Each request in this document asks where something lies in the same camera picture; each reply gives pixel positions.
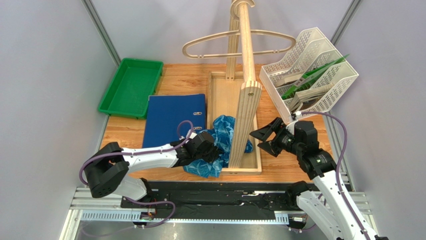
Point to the green folder in rack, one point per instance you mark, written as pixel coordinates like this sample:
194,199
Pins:
309,78

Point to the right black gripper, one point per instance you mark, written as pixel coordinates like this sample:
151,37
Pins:
274,138

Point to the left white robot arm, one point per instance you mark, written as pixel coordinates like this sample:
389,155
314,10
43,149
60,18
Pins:
107,171

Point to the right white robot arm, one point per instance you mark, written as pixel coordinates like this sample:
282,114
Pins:
341,219

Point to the blue ring binder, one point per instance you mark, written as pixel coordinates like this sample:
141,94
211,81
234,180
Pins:
166,112

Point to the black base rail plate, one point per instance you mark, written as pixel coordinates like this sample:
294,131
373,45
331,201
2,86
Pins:
190,201

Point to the blue patterned shorts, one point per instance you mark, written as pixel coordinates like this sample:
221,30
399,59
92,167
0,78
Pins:
222,131

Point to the white plastic file rack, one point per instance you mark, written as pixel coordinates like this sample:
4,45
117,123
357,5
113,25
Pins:
312,50

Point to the green plastic tray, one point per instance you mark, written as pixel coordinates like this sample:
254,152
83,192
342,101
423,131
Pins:
128,93

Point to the wooden clothes hanger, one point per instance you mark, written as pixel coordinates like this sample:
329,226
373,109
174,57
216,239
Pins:
240,38

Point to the wooden hanger stand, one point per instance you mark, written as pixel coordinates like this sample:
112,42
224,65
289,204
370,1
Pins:
237,94

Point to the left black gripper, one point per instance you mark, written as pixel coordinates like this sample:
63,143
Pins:
213,152

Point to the beige hangers in rack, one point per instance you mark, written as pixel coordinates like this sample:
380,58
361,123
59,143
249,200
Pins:
303,96

